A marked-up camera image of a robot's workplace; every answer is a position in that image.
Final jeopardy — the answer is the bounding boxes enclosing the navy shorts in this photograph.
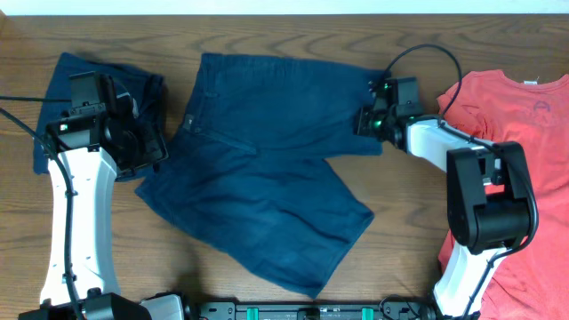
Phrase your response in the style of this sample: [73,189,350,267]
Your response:
[136,53,382,298]
[32,52,166,182]

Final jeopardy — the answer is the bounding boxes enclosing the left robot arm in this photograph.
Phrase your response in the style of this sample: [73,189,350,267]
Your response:
[19,72,189,320]

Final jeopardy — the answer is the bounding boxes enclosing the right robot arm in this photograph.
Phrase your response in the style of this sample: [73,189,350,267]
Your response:
[355,77,538,319]

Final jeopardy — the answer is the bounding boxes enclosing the folded navy shorts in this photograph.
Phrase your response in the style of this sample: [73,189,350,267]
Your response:
[32,52,166,182]

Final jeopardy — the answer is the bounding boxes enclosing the red t-shirt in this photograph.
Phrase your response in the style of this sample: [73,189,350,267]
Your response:
[435,68,569,320]

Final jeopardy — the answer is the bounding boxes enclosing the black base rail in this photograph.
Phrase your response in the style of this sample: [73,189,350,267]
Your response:
[194,300,440,320]

